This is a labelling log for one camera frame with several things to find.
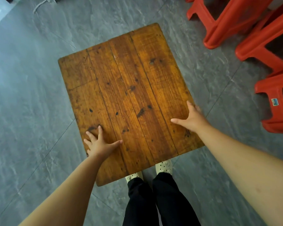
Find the person's right hand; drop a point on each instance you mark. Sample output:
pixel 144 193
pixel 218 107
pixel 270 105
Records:
pixel 194 120

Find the person's left hand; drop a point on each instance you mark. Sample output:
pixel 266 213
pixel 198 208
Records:
pixel 100 147

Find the person's left thumb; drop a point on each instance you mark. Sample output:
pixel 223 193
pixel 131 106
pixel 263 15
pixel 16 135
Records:
pixel 114 144

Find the person's left middle finger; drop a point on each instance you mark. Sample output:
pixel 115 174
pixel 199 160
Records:
pixel 91 136

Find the person's right thumb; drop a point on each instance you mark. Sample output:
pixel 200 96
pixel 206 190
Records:
pixel 178 120

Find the small brown wooden table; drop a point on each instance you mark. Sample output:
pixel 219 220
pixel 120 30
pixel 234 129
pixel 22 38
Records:
pixel 129 96

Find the person's left forearm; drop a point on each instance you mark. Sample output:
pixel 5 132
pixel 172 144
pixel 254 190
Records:
pixel 68 192

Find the person's right forearm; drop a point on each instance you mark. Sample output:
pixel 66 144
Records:
pixel 245 171

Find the white dotted left shoe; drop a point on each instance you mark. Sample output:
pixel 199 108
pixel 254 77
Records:
pixel 133 176

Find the white dotted shoe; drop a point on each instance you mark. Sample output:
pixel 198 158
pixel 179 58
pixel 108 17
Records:
pixel 164 167
pixel 133 176

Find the white dotted right shoe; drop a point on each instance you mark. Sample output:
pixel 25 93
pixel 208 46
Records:
pixel 164 167

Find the black trousers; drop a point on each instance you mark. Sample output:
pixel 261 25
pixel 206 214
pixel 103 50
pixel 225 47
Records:
pixel 165 202

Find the red plastic stool with sticker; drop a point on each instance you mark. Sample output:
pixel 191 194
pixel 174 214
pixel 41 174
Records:
pixel 273 87

